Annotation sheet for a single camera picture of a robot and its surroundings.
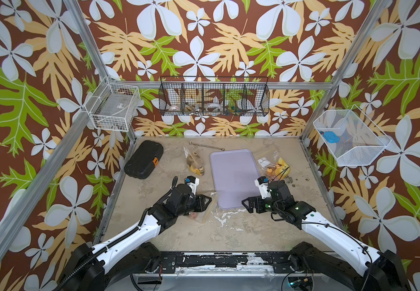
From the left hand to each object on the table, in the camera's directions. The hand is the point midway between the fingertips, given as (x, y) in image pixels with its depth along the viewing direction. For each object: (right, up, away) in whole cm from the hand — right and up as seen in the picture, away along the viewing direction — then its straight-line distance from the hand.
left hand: (211, 197), depth 78 cm
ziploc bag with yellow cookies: (-4, -9, +3) cm, 11 cm away
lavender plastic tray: (+14, +8, +26) cm, 30 cm away
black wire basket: (+2, +51, +18) cm, 54 cm away
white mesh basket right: (+65, +25, -2) cm, 70 cm away
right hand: (+17, -2, +3) cm, 18 cm away
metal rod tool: (-13, +27, +40) cm, 50 cm away
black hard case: (-37, +17, +23) cm, 47 cm away
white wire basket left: (-47, +42, +7) cm, 63 cm away
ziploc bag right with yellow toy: (+37, +11, +23) cm, 45 cm away
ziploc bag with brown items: (-8, +15, +12) cm, 21 cm away
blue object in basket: (+57, +27, +6) cm, 64 cm away
